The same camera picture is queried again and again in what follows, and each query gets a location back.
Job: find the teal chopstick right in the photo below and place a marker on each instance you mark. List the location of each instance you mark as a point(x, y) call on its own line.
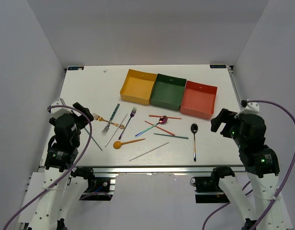
point(171, 136)

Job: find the gold fork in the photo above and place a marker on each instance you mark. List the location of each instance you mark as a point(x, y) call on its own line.
point(99, 118)

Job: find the blue table label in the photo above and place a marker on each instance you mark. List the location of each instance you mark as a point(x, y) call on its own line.
point(217, 66)
point(75, 68)

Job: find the left blue table label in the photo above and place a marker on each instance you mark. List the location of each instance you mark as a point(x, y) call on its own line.
point(75, 68)

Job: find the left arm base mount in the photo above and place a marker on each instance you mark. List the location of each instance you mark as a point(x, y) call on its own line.
point(101, 186)

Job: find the red paper box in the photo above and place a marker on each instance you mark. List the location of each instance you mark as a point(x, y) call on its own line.
point(198, 100)

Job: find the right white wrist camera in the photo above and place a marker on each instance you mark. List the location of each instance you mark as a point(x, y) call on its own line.
point(248, 108)

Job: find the right blue table label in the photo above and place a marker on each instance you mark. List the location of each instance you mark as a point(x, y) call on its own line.
point(217, 66)

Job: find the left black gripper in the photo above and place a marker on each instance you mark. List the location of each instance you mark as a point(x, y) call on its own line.
point(85, 110)

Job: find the orange chopstick upper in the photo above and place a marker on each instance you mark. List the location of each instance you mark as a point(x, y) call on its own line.
point(169, 117)

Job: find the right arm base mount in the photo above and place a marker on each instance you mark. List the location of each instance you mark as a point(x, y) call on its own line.
point(206, 192)

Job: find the fork with green marbled handle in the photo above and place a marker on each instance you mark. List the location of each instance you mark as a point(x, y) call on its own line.
point(105, 130)

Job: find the teal chopstick left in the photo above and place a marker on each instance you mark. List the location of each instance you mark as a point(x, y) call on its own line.
point(93, 138)

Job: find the orange chopstick lower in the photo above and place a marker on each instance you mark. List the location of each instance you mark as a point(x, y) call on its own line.
point(160, 128)

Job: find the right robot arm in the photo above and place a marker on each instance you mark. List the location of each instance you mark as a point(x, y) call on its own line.
point(262, 168)

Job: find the purple iridescent fork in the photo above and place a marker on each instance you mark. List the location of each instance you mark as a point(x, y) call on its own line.
point(133, 112)

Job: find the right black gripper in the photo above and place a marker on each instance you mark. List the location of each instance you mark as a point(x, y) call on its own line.
point(222, 117)

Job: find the green paper box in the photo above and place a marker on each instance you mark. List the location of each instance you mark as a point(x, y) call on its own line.
point(168, 92)

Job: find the black iridescent spoon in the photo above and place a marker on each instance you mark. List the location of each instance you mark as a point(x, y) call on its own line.
point(194, 130)

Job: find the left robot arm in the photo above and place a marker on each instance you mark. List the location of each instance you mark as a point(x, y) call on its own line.
point(63, 183)

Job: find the orange chopstick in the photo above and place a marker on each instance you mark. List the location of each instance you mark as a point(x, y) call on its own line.
point(160, 128)
point(169, 117)

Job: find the yellow paper box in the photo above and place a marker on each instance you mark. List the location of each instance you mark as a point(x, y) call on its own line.
point(137, 87)

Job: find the white chopstick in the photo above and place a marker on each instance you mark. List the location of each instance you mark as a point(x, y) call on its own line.
point(113, 134)
point(151, 150)

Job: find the iridescent pink spoon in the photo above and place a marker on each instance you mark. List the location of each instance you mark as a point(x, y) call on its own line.
point(162, 120)

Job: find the teal chopstick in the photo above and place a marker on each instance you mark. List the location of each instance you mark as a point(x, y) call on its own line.
point(171, 136)
point(93, 138)

